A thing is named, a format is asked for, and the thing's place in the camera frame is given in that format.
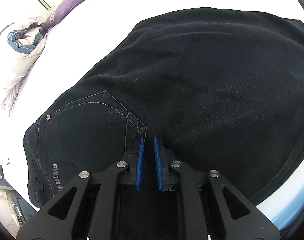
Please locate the rolled grey duvet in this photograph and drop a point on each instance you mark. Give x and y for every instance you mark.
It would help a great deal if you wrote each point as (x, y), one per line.
(17, 62)

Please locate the bed with white sheet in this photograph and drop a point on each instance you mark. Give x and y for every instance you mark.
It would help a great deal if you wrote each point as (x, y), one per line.
(92, 42)

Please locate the bedside table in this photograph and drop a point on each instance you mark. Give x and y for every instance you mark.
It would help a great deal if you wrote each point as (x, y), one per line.
(2, 195)

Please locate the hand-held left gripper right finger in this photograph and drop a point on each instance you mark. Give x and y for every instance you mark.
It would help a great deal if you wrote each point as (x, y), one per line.
(158, 165)

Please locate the black denim pants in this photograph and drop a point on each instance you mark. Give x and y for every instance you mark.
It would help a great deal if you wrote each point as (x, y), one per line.
(191, 80)

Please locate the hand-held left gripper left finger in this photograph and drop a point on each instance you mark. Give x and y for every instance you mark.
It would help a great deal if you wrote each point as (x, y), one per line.
(140, 165)

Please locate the purple pillow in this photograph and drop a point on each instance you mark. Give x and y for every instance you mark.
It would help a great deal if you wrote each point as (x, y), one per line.
(67, 5)

